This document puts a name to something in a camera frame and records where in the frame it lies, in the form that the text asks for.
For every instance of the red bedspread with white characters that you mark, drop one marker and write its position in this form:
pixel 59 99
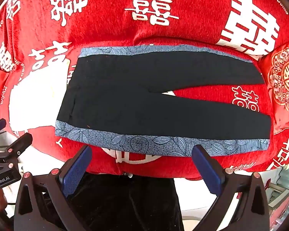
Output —
pixel 40 41

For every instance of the red embroidered pillow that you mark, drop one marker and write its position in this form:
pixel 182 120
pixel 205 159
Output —
pixel 275 71

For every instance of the black pants with blue trim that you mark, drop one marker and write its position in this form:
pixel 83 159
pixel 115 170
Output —
pixel 122 98

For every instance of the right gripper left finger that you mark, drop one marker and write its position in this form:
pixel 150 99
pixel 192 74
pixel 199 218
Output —
pixel 42 201

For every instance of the person's dark trousers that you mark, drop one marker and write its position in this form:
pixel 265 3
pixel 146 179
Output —
pixel 113 202

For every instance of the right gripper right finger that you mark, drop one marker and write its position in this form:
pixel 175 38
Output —
pixel 252 211

